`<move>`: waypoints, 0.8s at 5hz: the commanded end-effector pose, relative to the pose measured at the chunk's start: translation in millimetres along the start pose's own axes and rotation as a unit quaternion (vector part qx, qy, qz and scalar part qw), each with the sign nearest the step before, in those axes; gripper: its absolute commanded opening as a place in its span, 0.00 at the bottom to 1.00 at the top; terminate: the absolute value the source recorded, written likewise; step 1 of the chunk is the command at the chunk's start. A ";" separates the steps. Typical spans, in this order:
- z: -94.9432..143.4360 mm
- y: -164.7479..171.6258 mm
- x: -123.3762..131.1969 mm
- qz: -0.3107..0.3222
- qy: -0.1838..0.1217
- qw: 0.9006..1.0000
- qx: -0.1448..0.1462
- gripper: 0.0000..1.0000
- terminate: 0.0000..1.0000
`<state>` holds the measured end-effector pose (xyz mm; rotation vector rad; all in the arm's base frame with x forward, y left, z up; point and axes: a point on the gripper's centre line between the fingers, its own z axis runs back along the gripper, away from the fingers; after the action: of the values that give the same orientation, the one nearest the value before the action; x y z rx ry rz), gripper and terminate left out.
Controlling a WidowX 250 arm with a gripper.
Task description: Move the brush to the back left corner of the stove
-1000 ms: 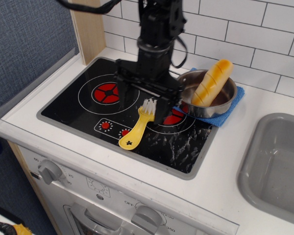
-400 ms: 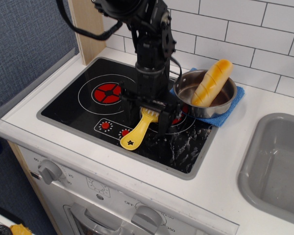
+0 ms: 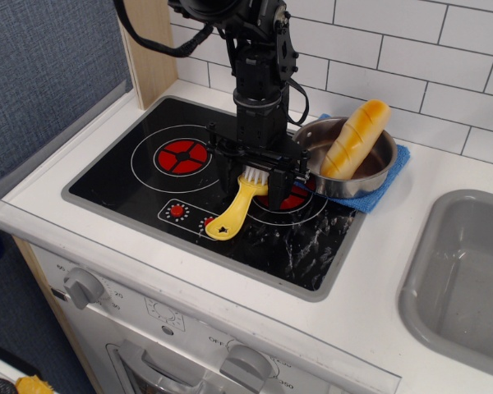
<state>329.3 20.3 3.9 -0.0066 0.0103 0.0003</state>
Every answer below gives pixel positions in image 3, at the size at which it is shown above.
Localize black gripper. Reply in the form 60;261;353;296
206;98;311;211

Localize yellow dish brush white bristles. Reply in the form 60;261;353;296
205;167;269;241

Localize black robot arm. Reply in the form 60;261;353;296
169;1;310;211

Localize stainless steel pot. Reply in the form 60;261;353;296
293;117;399;199

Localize black toy stove top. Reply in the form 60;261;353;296
62;97;364;301

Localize blue cleaning cloth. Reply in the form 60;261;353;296
293;115;410;213

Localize toy bread baguette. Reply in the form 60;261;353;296
320;99;391;180

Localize grey right oven knob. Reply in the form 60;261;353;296
219;345;272;393

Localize grey oven knob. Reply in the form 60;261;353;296
64;268;104;309
219;345;272;393

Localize white toy oven front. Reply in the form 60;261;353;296
28;245;400;393

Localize grey left oven knob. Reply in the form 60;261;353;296
64;268;104;309

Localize grey sink basin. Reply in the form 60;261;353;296
399;190;493;376

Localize yellow black object bottom left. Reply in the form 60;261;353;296
0;375;54;394

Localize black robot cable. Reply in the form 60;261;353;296
113;0;311;126

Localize wooden side post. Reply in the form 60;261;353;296
120;0;177;110

